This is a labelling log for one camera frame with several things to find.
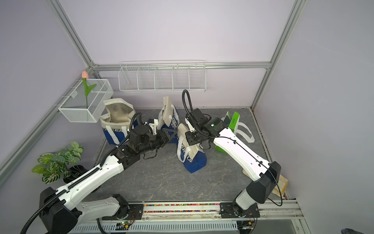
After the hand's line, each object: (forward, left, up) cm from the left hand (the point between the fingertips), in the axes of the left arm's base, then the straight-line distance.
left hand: (176, 134), depth 72 cm
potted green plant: (-8, +53, -5) cm, 54 cm away
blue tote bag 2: (+15, +5, -5) cm, 16 cm away
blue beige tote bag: (+26, +43, -17) cm, 53 cm away
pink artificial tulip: (+31, +51, +7) cm, 60 cm away
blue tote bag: (-9, -8, -7) cm, 14 cm away
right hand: (0, -7, -4) cm, 8 cm away
